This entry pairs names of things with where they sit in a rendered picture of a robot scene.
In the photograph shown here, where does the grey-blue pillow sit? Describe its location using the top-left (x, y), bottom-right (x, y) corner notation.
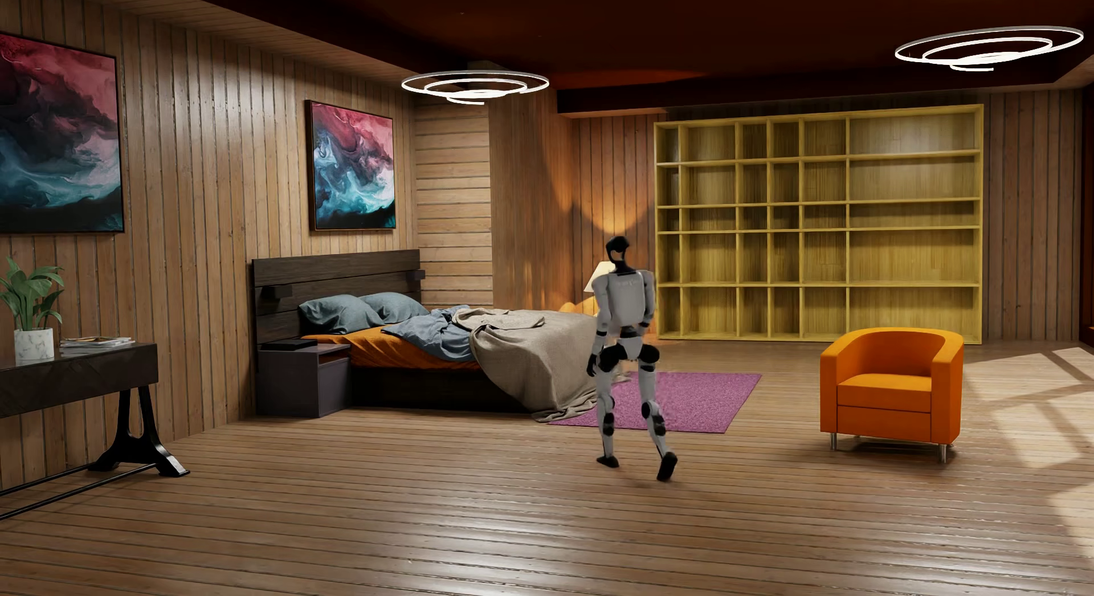
top-left (298, 294), bottom-right (386, 336)
top-left (359, 292), bottom-right (431, 325)

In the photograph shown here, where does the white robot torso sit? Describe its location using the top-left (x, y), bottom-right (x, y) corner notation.
top-left (600, 268), bottom-right (656, 341)

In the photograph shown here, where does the yellow wooden bookshelf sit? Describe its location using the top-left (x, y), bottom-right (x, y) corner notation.
top-left (655, 104), bottom-right (985, 345)

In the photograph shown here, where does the dark console table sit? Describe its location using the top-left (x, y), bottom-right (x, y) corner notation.
top-left (0, 342), bottom-right (191, 522)

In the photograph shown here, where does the beige blanket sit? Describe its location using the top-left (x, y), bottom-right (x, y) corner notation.
top-left (452, 306), bottom-right (631, 423)

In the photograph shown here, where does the potted plant white pot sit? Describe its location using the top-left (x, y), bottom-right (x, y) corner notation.
top-left (0, 256), bottom-right (67, 367)

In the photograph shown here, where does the white robot leg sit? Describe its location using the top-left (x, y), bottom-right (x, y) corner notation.
top-left (593, 343), bottom-right (630, 470)
top-left (629, 343), bottom-right (679, 483)

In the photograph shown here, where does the stack of magazines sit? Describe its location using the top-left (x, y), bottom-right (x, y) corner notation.
top-left (59, 335), bottom-right (137, 357)

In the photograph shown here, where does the dark wooden bed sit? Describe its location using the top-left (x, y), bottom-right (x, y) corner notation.
top-left (250, 249), bottom-right (548, 414)

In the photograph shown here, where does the white right robot leg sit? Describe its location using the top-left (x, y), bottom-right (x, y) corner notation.
top-left (629, 343), bottom-right (679, 483)

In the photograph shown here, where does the white ring ceiling light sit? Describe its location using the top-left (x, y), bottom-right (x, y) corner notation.
top-left (894, 25), bottom-right (1085, 73)
top-left (401, 68), bottom-right (550, 107)

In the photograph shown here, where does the orange bed sheet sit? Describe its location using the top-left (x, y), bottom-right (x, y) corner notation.
top-left (301, 326), bottom-right (482, 373)

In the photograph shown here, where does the grey-blue duvet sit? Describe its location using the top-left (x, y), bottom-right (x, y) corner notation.
top-left (381, 304), bottom-right (480, 363)

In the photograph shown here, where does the small abstract red-blue painting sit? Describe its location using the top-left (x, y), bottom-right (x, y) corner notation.
top-left (305, 99), bottom-right (398, 233)

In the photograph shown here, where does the table lamp cream shade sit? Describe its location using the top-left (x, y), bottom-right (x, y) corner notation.
top-left (583, 260), bottom-right (617, 317)

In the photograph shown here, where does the purple rug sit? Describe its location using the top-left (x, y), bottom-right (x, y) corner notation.
top-left (547, 371), bottom-right (762, 435)

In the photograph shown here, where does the large abstract red-blue painting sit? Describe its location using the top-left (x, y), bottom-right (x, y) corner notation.
top-left (0, 31), bottom-right (126, 235)

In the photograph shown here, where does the dark grey nightstand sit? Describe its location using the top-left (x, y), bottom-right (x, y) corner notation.
top-left (255, 343), bottom-right (352, 419)

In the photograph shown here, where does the orange armchair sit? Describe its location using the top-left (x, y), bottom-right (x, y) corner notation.
top-left (819, 326), bottom-right (965, 466)

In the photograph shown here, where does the white left robot leg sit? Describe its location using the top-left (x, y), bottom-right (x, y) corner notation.
top-left (593, 343), bottom-right (630, 470)

